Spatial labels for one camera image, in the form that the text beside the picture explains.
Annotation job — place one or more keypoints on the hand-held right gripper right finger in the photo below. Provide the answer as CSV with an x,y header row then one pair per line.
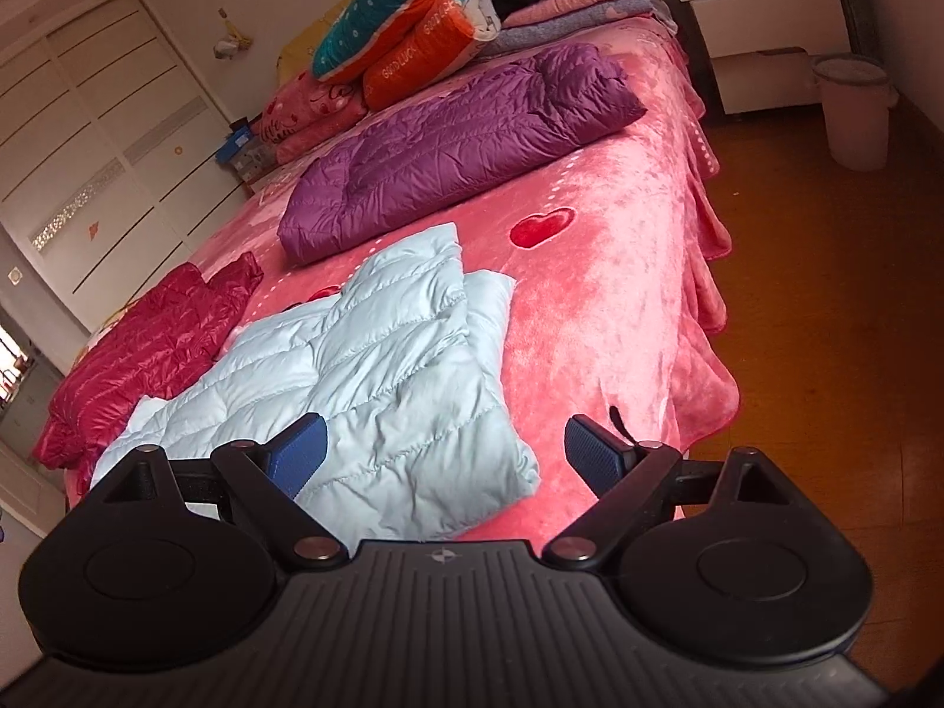
x,y
590,457

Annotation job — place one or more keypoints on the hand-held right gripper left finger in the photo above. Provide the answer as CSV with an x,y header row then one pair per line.
x,y
299,450

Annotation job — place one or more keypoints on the light blue down jacket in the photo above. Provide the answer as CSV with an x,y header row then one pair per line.
x,y
354,354

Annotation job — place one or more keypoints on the pink heart print bed blanket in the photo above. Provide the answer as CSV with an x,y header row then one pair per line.
x,y
605,273

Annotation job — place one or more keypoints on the red down jacket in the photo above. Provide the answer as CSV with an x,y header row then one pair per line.
x,y
147,339

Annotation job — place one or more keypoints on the blue storage box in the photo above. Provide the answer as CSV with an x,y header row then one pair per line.
x,y
243,151

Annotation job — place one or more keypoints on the purple down jacket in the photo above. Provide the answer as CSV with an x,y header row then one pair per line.
x,y
442,155

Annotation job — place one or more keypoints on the pink heart print folded quilt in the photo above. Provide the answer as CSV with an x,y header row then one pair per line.
x,y
310,110

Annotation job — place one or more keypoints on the white wardrobe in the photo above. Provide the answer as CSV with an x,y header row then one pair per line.
x,y
110,125

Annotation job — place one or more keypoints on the yellow headboard cover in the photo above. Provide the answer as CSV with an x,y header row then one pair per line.
x,y
295,51

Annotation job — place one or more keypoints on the lavender folded blanket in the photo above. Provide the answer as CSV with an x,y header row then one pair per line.
x,y
575,31

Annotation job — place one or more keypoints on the orange and teal folded quilt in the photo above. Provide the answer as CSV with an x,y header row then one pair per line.
x,y
413,37

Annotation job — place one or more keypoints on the white waste bin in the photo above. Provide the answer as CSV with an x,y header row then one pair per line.
x,y
852,118

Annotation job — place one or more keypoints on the white nightstand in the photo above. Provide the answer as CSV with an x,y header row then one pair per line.
x,y
767,15

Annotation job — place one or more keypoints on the white wall switch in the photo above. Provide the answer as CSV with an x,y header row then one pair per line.
x,y
15,275

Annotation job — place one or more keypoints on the hanging wall toy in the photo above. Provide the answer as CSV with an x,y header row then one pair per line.
x,y
230,40

